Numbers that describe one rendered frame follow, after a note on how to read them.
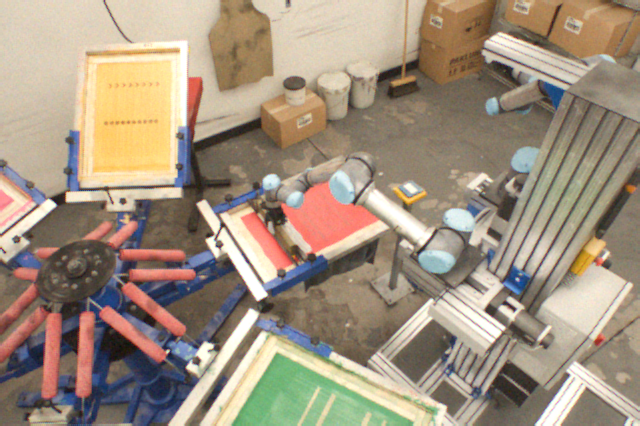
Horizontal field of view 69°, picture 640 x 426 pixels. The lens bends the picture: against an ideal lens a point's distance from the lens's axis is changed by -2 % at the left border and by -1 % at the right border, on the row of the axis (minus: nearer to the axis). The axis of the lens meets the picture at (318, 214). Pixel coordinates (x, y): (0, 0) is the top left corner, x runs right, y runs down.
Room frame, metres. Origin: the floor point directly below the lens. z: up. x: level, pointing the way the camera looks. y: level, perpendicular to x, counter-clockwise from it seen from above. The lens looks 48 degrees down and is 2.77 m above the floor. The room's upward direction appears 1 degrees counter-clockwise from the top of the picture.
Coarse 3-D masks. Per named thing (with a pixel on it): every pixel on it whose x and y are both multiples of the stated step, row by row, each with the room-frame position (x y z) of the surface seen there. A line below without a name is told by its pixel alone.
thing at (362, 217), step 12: (348, 204) 1.70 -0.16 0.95; (360, 216) 1.62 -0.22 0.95; (372, 216) 1.61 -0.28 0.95; (300, 228) 1.54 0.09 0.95; (348, 228) 1.54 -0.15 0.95; (360, 228) 1.53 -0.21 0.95; (312, 240) 1.46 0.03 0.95; (324, 240) 1.46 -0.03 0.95; (336, 240) 1.46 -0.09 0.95; (264, 252) 1.39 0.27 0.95; (276, 252) 1.39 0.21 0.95; (276, 264) 1.32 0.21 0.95; (288, 264) 1.32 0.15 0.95
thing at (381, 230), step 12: (288, 180) 1.86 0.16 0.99; (228, 216) 1.61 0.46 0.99; (228, 228) 1.53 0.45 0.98; (384, 228) 1.50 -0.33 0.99; (240, 240) 1.45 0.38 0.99; (360, 240) 1.43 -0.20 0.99; (372, 240) 1.45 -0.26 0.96; (252, 252) 1.37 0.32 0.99; (336, 252) 1.36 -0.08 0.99; (348, 252) 1.38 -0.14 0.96; (252, 264) 1.30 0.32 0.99; (264, 276) 1.23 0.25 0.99
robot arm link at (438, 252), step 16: (352, 160) 1.31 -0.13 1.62; (336, 176) 1.23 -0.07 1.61; (352, 176) 1.22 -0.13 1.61; (368, 176) 1.25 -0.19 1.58; (336, 192) 1.21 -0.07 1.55; (352, 192) 1.17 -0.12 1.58; (368, 192) 1.18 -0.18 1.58; (368, 208) 1.15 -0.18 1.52; (384, 208) 1.13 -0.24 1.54; (400, 208) 1.14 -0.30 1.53; (400, 224) 1.08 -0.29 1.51; (416, 224) 1.08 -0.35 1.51; (416, 240) 1.04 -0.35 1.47; (432, 240) 1.02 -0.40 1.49; (448, 240) 1.03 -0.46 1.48; (432, 256) 0.97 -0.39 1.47; (448, 256) 0.97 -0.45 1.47
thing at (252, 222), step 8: (328, 184) 1.86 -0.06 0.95; (312, 192) 1.80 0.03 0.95; (288, 208) 1.68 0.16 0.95; (248, 216) 1.63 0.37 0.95; (256, 216) 1.63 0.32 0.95; (288, 216) 1.63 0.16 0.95; (248, 224) 1.58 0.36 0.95; (256, 224) 1.58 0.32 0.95; (296, 224) 1.57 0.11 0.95; (256, 232) 1.52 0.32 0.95; (264, 232) 1.52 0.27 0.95; (256, 240) 1.47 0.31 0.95; (264, 240) 1.47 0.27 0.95
